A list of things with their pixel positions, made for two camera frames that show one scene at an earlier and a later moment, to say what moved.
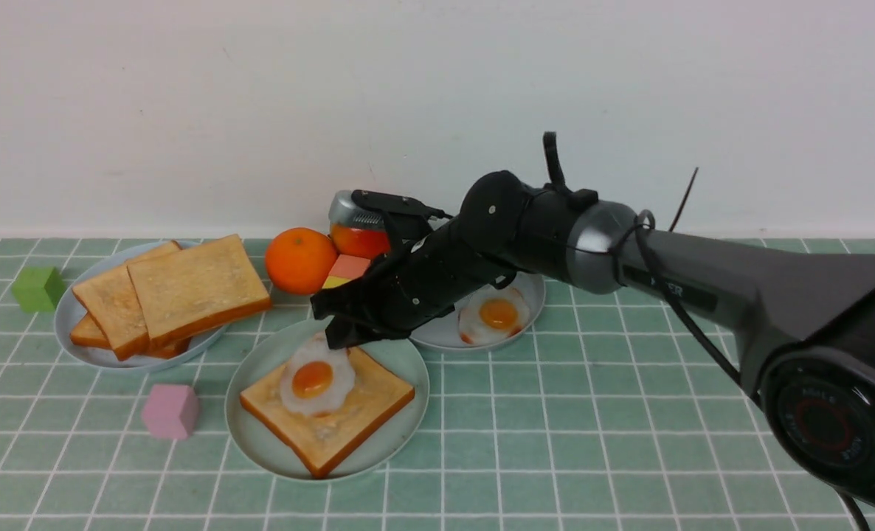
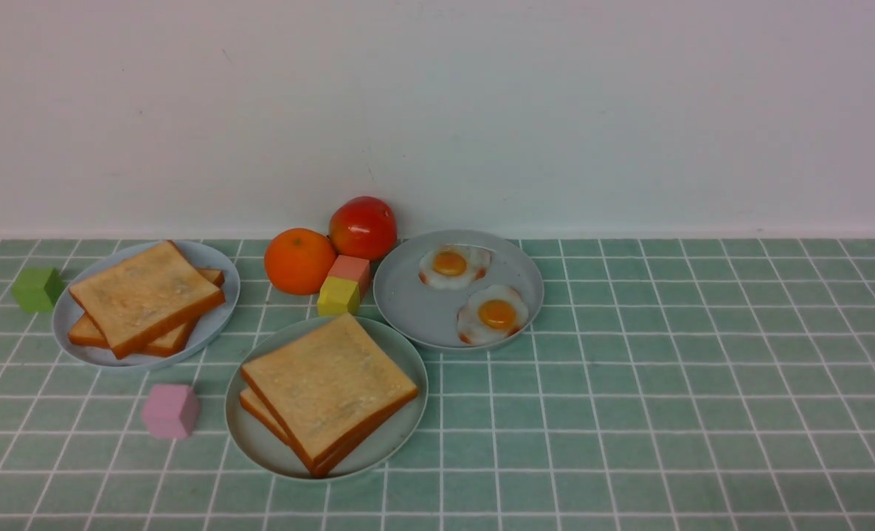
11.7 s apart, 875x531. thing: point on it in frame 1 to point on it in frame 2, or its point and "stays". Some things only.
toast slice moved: [316, 441] to [255, 411]
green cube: [38, 289] stays
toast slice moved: [189, 289] to [328, 388]
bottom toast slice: [88, 332] stays
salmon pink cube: [349, 266] stays
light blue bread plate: [68, 307] stays
